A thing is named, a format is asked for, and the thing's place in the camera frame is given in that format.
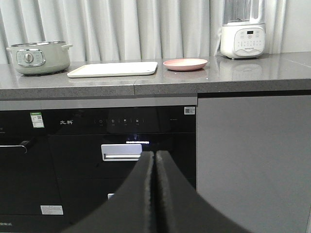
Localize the green electric cooking pot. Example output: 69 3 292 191
6 41 73 75

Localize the black disinfection cabinet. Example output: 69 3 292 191
43 106 196 226

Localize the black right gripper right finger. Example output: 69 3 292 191
155 151 248 233

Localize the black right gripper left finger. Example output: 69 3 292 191
63 151 156 233

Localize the pink round plate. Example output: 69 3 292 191
163 58 207 71

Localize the grey cabinet door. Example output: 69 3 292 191
196 96 311 233

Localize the cream bear serving tray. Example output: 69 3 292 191
67 62 158 78

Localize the white pleated curtain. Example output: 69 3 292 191
0 0 311 65

